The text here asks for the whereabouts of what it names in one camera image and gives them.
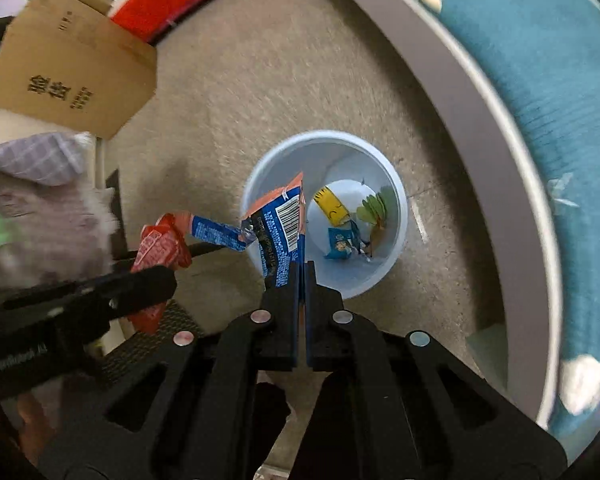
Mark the red snack wrapper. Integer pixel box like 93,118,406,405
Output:
129,211,193,334

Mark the blue orange snack wrapper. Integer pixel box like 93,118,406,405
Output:
189,172,306,288

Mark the green leaf artificial plant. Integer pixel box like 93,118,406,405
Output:
356,193,388,258

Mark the yellow snack packet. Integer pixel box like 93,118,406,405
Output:
313,186,351,228

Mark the blue white sachet packet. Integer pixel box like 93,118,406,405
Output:
325,220,370,260

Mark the blue plastic trash bucket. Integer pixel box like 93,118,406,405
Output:
240,130,408,299

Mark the person's left hand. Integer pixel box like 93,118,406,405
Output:
17,392,53,466

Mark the purple checked tablecloth table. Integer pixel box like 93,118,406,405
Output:
0,132,119,301

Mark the large cardboard box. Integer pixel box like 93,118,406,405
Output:
0,0,157,140

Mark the teal quilted bed mattress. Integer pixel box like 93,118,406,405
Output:
437,0,600,437

